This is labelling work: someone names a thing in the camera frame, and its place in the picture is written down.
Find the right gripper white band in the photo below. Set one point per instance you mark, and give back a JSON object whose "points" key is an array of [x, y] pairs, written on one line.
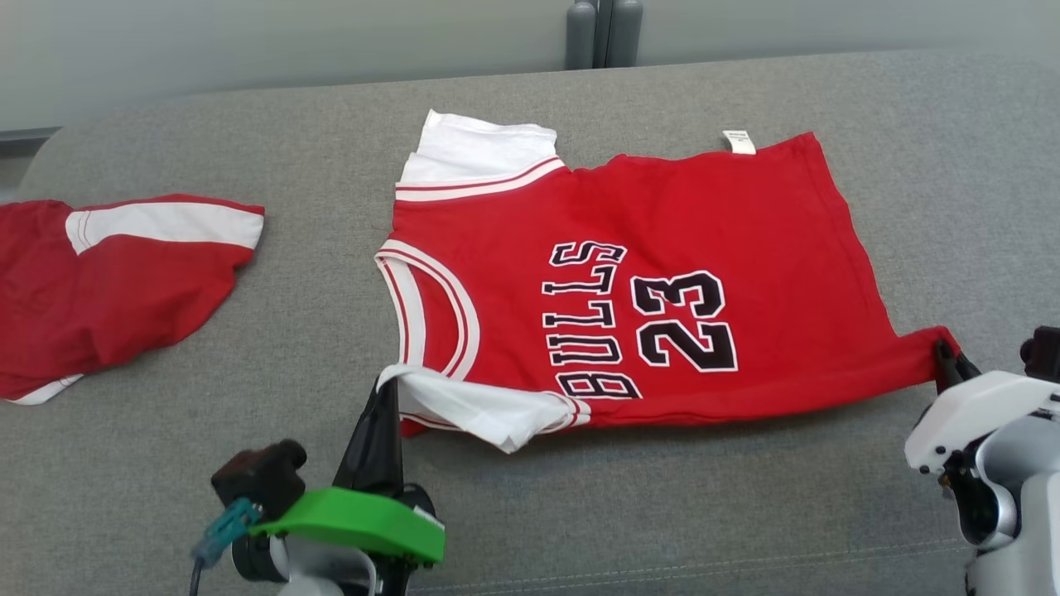
{"points": [[969, 414]]}

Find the red Bulls basketball jersey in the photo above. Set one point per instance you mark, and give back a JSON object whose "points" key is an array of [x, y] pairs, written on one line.
{"points": [[704, 223]]}

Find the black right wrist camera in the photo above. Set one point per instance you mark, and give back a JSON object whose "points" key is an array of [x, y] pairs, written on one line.
{"points": [[1043, 352]]}

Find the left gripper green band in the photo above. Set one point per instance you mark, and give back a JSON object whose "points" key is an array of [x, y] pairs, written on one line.
{"points": [[356, 517]]}

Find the red shorts with white band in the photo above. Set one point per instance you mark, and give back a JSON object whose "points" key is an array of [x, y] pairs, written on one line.
{"points": [[108, 290]]}

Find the grey partition post with foot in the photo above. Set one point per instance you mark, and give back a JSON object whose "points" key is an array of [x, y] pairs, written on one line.
{"points": [[625, 33], [580, 33]]}

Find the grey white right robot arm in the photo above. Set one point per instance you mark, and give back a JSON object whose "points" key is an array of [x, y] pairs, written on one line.
{"points": [[1010, 497]]}

